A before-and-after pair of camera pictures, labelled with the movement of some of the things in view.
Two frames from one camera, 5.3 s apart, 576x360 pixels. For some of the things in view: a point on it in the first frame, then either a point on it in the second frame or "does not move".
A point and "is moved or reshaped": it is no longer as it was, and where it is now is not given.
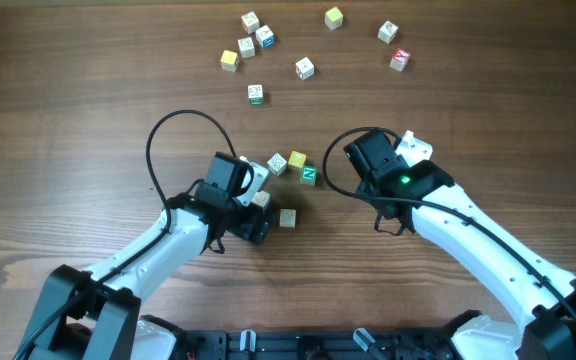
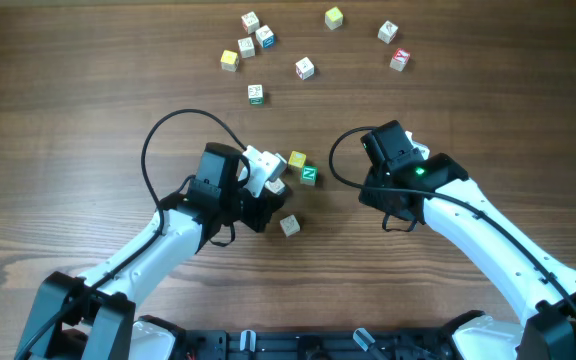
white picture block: x=261 y=198 is moved or reshaped
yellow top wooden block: x=297 y=159 does not move
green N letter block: x=309 y=175 does not move
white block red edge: x=246 y=47 does not move
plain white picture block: x=287 y=218 is moved or reshaped
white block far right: x=387 y=32 does not move
